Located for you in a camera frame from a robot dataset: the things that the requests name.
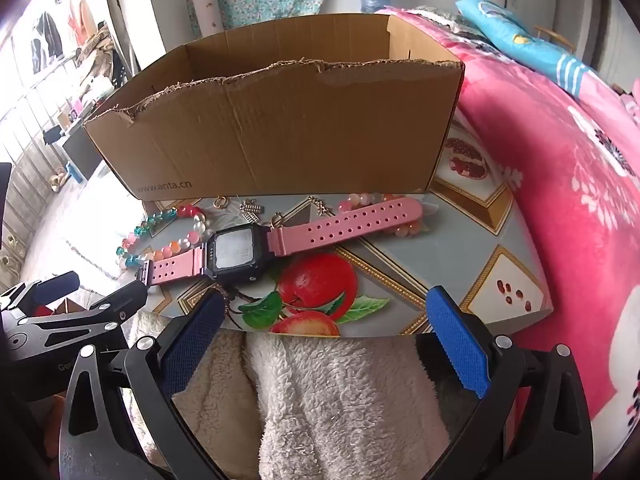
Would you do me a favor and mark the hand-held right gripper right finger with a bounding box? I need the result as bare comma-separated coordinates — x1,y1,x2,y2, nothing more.
425,285,593,480

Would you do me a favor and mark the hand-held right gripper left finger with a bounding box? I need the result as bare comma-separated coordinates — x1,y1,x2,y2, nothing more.
59,287,226,480

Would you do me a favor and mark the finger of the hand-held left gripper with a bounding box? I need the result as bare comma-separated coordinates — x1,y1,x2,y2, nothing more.
42,277,149,348
0,271,81,317

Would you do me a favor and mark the pink strap digital watch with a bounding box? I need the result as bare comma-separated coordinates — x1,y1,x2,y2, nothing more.
136,197,423,288

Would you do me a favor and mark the pink orange bead bracelet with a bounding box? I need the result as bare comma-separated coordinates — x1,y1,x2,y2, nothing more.
337,192,426,241

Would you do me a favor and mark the brown cardboard box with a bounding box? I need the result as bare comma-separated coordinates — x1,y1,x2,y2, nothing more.
82,12,466,200

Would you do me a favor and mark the metal railing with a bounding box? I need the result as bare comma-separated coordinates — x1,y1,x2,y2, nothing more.
0,80,76,261

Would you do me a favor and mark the black flat panel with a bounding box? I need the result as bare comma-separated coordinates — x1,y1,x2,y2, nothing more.
62,127,103,181

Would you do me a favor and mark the white fleece garment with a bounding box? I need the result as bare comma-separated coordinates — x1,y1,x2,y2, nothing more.
127,310,451,480

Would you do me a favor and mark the silver abacus pendant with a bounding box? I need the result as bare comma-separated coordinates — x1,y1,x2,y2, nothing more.
239,199,264,224

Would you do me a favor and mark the pink floral blanket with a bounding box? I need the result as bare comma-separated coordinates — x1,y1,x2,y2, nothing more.
375,7,640,441

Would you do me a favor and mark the pile of clothes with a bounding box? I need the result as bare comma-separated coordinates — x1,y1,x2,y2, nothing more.
75,22,132,91

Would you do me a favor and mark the dark hanging jacket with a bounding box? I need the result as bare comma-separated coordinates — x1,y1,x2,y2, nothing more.
30,10,63,61

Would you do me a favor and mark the orange hanging garment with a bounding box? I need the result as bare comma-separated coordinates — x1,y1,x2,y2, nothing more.
67,0,101,46

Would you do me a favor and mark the blue printed pillow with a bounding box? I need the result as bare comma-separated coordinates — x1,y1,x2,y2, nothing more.
455,0,601,96

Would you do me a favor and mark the grey patterned cloth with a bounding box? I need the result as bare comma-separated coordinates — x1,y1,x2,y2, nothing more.
410,5,501,51

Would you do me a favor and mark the multicolour bead bracelet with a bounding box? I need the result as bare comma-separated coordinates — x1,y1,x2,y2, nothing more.
115,202,210,270

